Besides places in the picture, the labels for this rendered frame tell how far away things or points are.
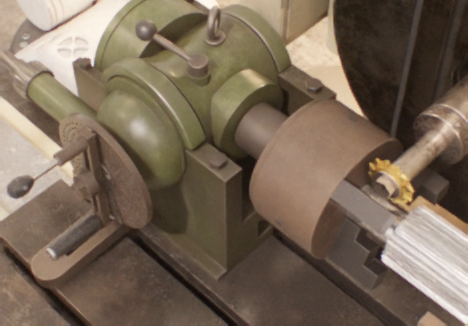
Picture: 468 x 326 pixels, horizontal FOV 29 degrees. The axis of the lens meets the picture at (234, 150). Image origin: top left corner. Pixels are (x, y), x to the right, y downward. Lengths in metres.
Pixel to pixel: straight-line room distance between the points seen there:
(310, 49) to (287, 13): 1.64
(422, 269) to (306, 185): 0.17
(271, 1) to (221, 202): 0.41
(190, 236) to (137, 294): 0.12
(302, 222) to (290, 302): 0.23
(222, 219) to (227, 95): 0.17
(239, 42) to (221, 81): 0.07
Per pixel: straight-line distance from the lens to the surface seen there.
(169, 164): 1.23
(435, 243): 1.13
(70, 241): 1.30
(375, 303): 1.37
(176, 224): 1.39
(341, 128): 1.15
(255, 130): 1.23
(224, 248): 1.31
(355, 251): 1.21
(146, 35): 1.23
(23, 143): 1.92
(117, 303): 1.35
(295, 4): 1.50
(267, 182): 1.16
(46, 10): 2.84
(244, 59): 1.27
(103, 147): 1.20
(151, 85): 1.20
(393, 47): 1.34
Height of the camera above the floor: 2.16
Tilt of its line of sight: 50 degrees down
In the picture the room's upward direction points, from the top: straight up
